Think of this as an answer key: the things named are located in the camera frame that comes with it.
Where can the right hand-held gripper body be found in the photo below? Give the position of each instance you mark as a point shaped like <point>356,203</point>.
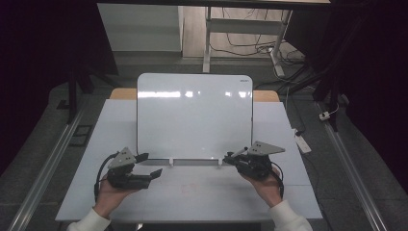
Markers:
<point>256,165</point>

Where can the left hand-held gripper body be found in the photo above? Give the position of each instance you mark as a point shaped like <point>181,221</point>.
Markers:
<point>128,178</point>

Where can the white whiteboard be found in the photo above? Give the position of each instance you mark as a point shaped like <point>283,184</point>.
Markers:
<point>192,118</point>

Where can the person's left hand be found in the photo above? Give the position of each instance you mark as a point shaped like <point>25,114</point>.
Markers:
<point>112,197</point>

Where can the person's right hand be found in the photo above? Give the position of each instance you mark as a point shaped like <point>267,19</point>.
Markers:
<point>266,189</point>

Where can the white whiteboard stand clip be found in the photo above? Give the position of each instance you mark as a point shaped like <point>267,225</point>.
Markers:
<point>171,162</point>
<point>220,162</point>

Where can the white table mat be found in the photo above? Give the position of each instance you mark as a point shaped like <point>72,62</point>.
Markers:
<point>192,199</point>

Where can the white power strip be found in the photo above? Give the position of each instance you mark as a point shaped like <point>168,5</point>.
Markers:
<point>302,141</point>

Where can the wooden table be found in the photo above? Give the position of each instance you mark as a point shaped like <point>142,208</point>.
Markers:
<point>123,94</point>

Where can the small white adapter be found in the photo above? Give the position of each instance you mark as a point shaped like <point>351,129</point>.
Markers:
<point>324,115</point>

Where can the white cabinet panel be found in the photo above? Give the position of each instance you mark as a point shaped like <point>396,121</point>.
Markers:
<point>141,29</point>

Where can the black curtain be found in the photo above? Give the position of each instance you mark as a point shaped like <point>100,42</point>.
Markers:
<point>35,64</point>
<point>372,70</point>

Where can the aluminium floor rail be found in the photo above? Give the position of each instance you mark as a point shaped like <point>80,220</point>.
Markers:
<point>349,170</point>
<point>48,163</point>

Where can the white desk frame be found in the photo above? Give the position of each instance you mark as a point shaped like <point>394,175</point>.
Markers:
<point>243,26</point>

